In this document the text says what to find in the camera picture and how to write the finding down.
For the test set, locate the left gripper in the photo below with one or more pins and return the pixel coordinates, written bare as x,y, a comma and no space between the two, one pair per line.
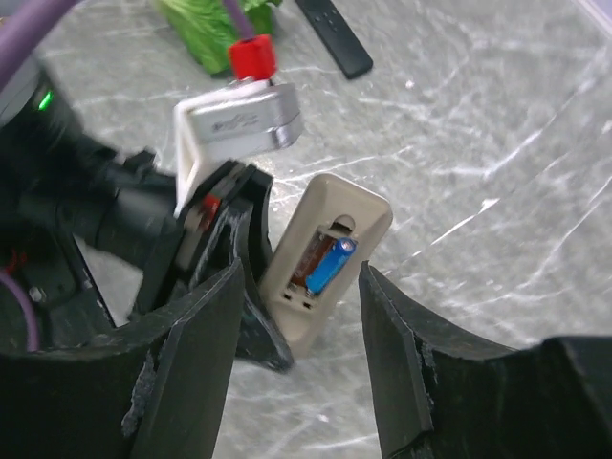
226,219

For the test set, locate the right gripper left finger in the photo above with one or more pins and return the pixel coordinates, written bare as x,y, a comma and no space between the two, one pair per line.
154,388

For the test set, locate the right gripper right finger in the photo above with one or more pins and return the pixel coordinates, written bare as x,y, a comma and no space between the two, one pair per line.
440,391

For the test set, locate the blue battery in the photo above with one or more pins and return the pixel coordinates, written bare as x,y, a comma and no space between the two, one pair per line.
330,265

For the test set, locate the beige white remote control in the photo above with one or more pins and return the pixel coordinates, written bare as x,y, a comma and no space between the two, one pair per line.
336,225

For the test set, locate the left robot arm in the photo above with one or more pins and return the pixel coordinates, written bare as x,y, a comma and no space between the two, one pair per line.
57,176

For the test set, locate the black slim remote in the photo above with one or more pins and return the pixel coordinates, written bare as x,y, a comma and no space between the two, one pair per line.
337,37

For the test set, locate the green romaine lettuce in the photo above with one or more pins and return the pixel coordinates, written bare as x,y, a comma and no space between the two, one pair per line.
205,29

